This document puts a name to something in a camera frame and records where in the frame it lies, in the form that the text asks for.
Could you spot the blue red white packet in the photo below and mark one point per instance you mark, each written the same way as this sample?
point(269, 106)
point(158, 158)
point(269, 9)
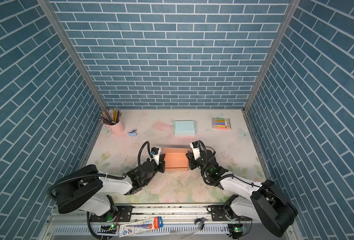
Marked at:
point(138, 227)

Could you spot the pink paper box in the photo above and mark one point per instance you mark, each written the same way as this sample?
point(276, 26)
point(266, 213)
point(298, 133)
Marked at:
point(176, 159)

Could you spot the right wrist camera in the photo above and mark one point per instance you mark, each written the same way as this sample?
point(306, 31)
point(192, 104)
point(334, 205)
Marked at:
point(196, 149)

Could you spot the clear box of markers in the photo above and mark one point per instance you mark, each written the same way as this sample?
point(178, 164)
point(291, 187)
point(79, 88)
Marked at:
point(221, 123)

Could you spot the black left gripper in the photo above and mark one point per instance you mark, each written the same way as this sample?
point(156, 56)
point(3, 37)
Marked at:
point(162, 164)

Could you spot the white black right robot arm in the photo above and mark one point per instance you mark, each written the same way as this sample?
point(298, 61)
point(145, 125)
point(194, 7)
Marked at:
point(261, 201)

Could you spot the aluminium right corner post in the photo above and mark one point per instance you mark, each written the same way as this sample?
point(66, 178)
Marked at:
point(273, 49)

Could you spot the small metal clip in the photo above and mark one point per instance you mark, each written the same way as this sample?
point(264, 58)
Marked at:
point(200, 223)

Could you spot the aluminium left corner post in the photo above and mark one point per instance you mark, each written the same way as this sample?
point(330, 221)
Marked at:
point(64, 38)

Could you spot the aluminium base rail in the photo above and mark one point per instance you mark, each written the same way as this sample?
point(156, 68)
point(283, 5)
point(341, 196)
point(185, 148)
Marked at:
point(178, 222)

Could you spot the pink metal pencil bucket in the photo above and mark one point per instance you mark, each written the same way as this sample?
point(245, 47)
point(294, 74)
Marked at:
point(117, 129)

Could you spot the bundle of coloured pencils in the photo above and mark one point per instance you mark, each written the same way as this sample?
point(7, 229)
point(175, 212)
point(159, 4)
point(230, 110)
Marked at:
point(109, 117)

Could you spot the aluminium corner post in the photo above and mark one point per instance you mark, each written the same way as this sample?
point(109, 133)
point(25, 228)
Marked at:
point(273, 49)
point(64, 38)

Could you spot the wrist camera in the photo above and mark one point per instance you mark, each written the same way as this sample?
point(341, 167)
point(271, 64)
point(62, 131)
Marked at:
point(155, 154)
point(196, 149)

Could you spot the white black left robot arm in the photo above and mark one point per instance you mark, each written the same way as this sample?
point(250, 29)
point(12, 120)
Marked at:
point(88, 189)

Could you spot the light blue small stapler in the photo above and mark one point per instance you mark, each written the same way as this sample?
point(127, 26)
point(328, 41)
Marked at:
point(133, 133)

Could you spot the light teal paper box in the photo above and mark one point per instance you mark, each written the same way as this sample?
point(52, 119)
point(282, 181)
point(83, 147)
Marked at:
point(184, 128)

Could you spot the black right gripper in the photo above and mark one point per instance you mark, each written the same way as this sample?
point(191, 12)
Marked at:
point(192, 161)

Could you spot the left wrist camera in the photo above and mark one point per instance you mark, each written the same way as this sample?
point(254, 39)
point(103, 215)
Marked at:
point(155, 154)

